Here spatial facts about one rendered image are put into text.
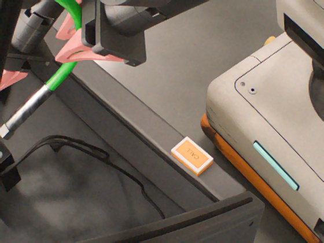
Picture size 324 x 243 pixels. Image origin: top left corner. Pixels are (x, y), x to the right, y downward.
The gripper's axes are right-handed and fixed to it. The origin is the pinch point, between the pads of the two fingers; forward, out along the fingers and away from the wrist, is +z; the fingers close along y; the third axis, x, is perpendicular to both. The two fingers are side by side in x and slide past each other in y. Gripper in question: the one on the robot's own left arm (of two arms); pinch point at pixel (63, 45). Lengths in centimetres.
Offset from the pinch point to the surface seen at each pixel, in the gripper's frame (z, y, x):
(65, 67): 1.3, 1.8, 1.4
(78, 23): -4.8, -0.1, -2.1
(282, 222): 49, -3, 124
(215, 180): 3.8, 9.3, 29.8
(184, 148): 6.4, 4.6, 27.1
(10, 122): 11.1, 5.5, 0.0
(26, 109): 8.1, 4.6, 0.7
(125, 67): 89, -61, 105
